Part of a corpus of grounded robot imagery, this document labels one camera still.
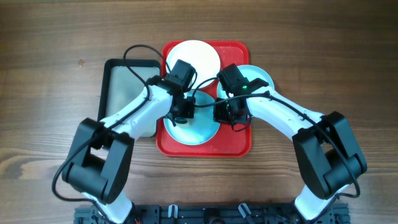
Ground left black cable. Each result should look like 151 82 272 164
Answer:
51 44 172 203

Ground green and yellow sponge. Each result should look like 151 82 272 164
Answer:
174 118 189 127

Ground light blue plate front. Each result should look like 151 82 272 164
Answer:
163 107 220 146

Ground light blue plate right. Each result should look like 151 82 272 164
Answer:
217 65 275 99

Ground black water tray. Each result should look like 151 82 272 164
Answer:
97 58 160 121

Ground light blue plate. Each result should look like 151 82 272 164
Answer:
163 107 220 146
217 65 275 99

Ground white plate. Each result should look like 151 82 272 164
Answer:
166 40 221 89

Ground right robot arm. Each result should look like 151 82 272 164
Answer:
215 63 368 223

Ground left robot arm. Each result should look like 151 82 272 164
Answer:
56 60 197 223

